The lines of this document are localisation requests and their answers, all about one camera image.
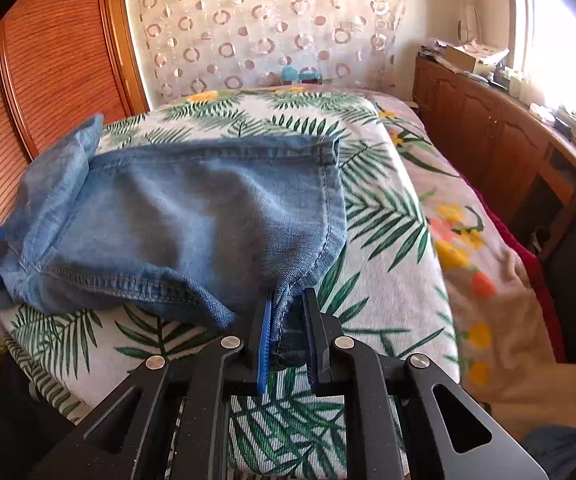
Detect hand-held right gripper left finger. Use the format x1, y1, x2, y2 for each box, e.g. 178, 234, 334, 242
28, 297, 275, 480

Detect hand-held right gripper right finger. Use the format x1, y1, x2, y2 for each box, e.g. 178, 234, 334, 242
300, 287, 549, 480

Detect blue denim pants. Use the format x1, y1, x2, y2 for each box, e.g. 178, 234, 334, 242
0, 112, 348, 366

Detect palm leaf floral bedsheet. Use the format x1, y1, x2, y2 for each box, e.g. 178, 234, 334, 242
0, 87, 461, 480

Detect person's dark clothing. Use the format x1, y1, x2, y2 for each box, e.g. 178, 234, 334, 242
0, 355, 89, 480

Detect beige floral blanket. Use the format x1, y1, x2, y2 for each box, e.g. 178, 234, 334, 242
373, 102, 576, 443

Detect brown slatted wooden wardrobe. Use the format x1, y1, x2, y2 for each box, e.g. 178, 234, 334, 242
0, 0, 150, 241

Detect red blanket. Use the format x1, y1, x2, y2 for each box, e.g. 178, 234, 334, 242
460, 170, 576, 411

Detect blue plastic item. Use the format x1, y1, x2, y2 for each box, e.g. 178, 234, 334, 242
279, 66, 323, 86

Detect long wooden cabinet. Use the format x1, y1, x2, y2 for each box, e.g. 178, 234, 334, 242
412, 55, 576, 241

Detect cardboard box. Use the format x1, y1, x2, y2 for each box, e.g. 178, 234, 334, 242
443, 44, 481, 75

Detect circle patterned sheer curtain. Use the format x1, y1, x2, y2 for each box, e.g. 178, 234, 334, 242
123, 0, 411, 106

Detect floral paper bag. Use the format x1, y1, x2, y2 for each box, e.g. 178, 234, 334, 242
460, 40, 511, 63

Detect tied beige window curtain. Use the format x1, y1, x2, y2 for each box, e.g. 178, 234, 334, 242
453, 0, 480, 43

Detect window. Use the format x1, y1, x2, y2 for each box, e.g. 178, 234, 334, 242
505, 0, 576, 136

